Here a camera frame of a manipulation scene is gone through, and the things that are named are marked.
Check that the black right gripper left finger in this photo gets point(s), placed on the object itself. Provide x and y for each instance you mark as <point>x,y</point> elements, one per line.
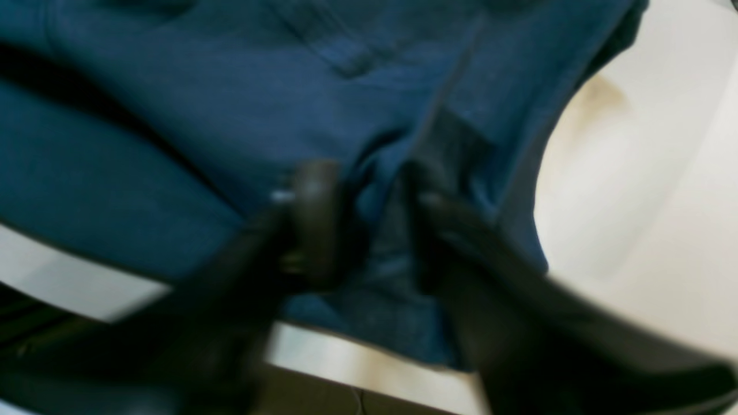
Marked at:
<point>198,350</point>

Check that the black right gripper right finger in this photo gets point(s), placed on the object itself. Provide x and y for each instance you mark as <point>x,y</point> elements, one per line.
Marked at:
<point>538,348</point>

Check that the dark blue T-shirt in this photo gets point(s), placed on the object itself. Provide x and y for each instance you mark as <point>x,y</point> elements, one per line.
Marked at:
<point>146,133</point>

